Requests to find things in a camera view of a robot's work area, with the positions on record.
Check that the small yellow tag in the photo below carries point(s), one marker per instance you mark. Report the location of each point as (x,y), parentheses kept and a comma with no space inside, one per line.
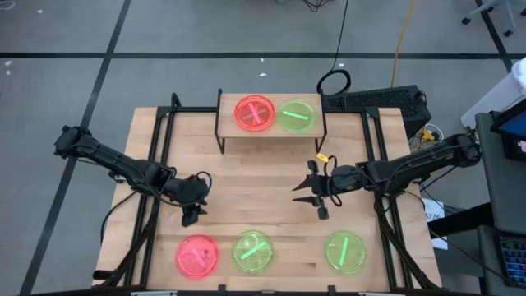
(322,157)

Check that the white plastic bin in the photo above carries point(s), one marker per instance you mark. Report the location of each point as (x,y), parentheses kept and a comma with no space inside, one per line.
(497,94)

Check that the grey office chair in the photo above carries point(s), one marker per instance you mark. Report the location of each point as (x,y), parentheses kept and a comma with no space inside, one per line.
(493,12)

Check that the laptop with blue screen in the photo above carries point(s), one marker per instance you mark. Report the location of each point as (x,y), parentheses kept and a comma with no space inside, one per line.
(513,129)

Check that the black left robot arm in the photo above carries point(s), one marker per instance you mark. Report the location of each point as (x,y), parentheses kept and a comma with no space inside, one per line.
(123,166)

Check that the black table rig frame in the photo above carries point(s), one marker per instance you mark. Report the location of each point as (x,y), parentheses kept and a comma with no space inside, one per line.
(187,109)

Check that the translucent pink plastic plate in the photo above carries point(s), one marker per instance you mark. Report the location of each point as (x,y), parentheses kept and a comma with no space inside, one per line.
(197,257)
(265,123)

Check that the backlit black keyboard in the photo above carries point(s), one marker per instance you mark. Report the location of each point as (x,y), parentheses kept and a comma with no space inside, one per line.
(513,261)

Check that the white paper sheet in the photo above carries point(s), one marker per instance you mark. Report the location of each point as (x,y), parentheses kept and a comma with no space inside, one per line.
(436,214)

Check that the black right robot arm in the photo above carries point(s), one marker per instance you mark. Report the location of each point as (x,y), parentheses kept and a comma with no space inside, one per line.
(411,166)

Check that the translucent green plastic plate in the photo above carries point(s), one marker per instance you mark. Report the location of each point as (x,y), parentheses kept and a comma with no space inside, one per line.
(296,115)
(345,252)
(252,251)

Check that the wooden shelf black metal legs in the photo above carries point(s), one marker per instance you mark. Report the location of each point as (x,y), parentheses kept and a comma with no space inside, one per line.
(226,123)

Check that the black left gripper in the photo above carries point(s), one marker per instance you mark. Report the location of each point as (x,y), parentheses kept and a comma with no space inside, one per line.
(191,191)

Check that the grey desk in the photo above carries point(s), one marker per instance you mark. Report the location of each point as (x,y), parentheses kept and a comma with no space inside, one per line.
(501,193)

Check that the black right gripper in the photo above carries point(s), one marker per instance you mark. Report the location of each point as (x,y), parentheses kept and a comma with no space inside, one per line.
(345,180)

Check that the translucent red plastic plate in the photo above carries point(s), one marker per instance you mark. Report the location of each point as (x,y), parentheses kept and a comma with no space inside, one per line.
(246,104)

